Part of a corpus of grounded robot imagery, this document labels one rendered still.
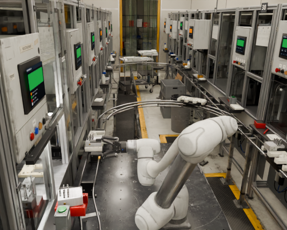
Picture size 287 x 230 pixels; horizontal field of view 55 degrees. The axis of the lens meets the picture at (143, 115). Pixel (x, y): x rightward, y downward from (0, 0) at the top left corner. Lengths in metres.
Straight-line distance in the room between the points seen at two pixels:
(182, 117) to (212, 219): 2.96
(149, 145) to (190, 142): 0.59
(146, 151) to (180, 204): 0.37
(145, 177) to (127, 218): 0.34
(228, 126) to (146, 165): 0.59
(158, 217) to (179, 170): 0.34
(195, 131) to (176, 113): 3.52
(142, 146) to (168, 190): 0.39
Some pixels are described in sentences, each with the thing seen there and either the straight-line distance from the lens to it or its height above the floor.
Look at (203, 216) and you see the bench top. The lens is 1.95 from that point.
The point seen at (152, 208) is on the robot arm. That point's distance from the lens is 1.55.
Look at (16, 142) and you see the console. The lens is 1.12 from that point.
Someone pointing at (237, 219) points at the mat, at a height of 0.01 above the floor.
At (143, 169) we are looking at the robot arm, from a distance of 1.67.
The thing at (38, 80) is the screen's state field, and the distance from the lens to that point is 1.29.
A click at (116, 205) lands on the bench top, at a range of 1.99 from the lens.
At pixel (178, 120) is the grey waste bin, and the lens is 4.72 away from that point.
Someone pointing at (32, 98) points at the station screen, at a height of 1.58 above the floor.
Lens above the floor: 1.91
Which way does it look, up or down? 20 degrees down
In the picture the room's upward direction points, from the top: 1 degrees clockwise
